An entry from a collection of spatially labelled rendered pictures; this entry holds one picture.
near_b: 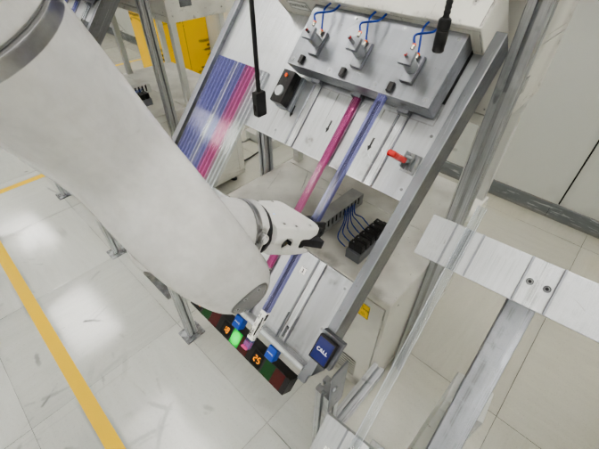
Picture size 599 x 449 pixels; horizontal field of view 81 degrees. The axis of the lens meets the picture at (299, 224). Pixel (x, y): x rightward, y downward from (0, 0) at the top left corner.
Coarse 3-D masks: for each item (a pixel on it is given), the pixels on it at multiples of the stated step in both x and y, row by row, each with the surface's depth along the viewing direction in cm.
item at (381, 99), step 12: (384, 96) 58; (372, 108) 59; (372, 120) 59; (360, 132) 59; (360, 144) 60; (348, 156) 60; (348, 168) 60; (336, 180) 60; (324, 192) 61; (324, 204) 61; (312, 216) 62; (288, 264) 63; (288, 276) 63; (276, 288) 63; (276, 300) 64
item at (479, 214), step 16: (480, 208) 54; (464, 240) 54; (448, 272) 54; (432, 304) 54; (416, 320) 54; (416, 336) 54; (400, 352) 54; (400, 368) 54; (384, 384) 54; (384, 400) 54; (368, 416) 54; (352, 448) 54
